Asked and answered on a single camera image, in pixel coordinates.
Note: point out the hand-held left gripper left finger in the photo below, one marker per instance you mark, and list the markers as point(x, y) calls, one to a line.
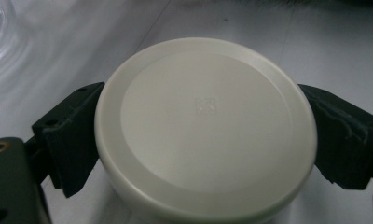
point(66, 140)

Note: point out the clear jar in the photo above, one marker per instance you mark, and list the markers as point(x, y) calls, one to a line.
point(2, 34)

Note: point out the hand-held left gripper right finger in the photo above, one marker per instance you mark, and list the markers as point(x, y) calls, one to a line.
point(346, 140)

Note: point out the cream round jar lid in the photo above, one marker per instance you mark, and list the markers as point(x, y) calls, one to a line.
point(206, 130)

